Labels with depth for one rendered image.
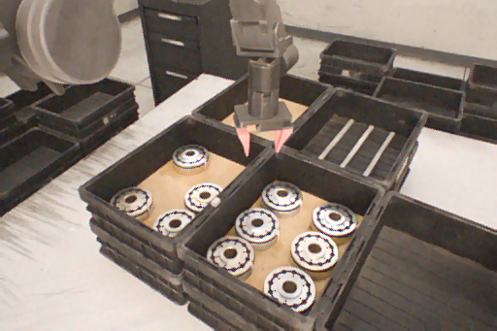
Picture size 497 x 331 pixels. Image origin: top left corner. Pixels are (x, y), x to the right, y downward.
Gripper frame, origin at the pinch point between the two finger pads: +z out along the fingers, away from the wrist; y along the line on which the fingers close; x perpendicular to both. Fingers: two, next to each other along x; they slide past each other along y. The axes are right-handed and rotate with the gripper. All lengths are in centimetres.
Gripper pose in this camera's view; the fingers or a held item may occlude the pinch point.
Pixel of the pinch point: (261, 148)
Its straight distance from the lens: 81.1
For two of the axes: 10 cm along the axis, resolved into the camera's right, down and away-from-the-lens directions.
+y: -9.8, 1.1, -1.7
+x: 2.0, 5.6, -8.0
